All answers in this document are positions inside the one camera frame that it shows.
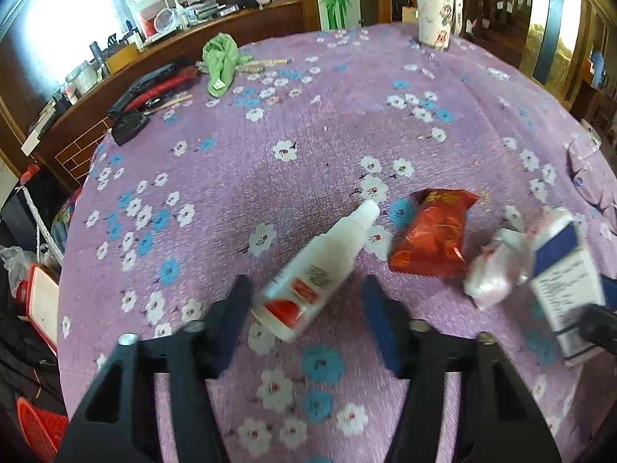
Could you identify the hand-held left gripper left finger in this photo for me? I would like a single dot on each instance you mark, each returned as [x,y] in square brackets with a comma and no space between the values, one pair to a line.
[235,318]

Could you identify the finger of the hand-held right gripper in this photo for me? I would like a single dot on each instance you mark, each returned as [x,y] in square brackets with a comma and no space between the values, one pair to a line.
[610,289]
[602,328]

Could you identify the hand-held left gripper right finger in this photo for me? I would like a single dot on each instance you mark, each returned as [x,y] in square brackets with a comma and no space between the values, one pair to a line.
[381,328]

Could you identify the blue white medicine box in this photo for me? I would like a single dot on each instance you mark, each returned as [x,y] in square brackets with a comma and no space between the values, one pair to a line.
[564,284]

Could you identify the white bottle with red label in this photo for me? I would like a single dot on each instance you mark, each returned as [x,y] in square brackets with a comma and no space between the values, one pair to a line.
[313,275]

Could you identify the red plastic basket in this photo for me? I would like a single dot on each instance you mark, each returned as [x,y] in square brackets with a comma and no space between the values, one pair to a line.
[43,429]

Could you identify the red snack wrapper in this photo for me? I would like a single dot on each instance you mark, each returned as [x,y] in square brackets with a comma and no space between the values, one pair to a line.
[431,236]

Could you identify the red and white box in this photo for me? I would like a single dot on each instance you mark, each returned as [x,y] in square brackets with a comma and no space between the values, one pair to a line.
[43,304]

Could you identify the purple floral tablecloth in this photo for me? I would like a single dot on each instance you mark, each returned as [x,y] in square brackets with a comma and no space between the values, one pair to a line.
[313,130]

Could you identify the crumpled clear plastic bag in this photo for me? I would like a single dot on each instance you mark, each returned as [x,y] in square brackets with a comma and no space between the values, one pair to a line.
[17,267]

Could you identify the wooden stick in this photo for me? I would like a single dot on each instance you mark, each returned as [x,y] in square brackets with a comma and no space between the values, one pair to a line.
[168,103]
[265,63]

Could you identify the black box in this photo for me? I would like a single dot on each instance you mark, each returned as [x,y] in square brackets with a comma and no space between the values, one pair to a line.
[33,202]

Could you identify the wooden counter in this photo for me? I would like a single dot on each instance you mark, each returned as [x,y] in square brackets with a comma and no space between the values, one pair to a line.
[86,120]

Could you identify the green cloth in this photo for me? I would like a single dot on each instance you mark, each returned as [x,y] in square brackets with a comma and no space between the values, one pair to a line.
[221,60]

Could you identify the yellow box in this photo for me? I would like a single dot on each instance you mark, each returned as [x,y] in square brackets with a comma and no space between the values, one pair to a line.
[123,58]

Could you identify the wooden stair railing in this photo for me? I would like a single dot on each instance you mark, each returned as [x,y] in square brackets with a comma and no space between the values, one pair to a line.
[496,14]

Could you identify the cardboard box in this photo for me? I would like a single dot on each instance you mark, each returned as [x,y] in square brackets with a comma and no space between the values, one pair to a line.
[410,14]

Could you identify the white and red plastic bag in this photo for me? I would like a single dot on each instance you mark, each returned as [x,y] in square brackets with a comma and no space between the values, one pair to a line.
[152,9]

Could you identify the printed white paper cup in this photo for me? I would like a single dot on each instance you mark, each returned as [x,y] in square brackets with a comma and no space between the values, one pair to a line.
[436,7]

